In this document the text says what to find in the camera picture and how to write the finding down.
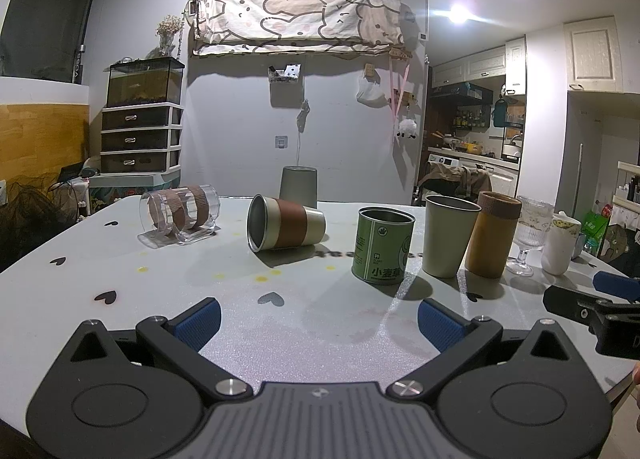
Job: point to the green bag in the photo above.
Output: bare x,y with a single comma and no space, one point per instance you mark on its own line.
596,233

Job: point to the white drawer unit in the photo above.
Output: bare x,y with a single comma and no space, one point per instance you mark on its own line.
141,139

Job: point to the round ceiling light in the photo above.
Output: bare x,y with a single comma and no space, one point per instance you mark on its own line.
459,13

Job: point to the wooden wall panel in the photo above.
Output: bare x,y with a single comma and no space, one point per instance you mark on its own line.
42,144

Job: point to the ribbed glass goblet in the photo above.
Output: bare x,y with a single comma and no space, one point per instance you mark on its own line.
531,234

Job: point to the white upper kitchen cabinets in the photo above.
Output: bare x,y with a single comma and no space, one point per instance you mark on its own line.
470,66

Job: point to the grey-green metal cup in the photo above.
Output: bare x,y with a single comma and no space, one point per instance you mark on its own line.
449,236

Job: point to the vase of dried flowers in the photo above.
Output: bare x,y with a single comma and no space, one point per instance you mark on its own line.
169,34

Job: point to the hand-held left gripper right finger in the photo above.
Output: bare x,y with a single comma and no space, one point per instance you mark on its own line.
440,331

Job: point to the pink hanging ribbons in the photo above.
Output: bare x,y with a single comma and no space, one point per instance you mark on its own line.
400,89

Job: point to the green tin can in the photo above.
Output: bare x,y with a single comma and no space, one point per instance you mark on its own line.
382,251

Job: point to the printed cartoon cloth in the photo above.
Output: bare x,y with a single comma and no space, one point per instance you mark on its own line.
295,14

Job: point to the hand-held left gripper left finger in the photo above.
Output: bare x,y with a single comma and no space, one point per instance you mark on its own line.
199,325

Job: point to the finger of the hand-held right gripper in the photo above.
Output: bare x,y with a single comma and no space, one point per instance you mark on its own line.
570,303
616,285

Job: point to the chair with brown cloth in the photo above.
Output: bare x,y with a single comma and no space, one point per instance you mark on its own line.
455,181

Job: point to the white kettle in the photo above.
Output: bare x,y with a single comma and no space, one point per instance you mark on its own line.
513,149

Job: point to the washing machine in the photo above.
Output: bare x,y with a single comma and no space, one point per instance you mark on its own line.
444,160

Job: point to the white plush toy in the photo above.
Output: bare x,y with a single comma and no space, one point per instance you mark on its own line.
406,129

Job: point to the dark window curtain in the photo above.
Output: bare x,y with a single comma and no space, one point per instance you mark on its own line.
40,14

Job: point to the glass aquarium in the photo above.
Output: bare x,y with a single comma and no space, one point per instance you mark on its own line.
145,83

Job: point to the patterned teal cabinet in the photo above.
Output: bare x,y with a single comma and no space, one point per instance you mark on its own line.
130,189

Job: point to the brown bamboo cup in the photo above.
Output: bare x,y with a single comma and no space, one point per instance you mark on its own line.
492,235

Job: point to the black range hood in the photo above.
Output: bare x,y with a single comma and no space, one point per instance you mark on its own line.
462,94

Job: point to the white cabinet door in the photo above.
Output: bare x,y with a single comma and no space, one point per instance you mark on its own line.
594,55

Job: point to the wall socket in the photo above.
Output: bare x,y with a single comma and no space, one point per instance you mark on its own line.
281,142

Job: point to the cream cup with brown sleeve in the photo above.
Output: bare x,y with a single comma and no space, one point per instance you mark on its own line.
286,230

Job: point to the clear glass cup brown bands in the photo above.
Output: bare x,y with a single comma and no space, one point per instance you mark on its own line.
178,215

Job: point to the white pole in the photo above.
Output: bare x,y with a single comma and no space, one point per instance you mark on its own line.
581,184

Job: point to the black mesh net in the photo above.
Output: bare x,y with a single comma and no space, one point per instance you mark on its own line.
27,221

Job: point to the white plastic bag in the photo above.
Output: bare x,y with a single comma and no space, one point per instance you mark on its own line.
371,91

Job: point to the grey cup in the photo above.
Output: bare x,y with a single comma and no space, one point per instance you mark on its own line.
298,187

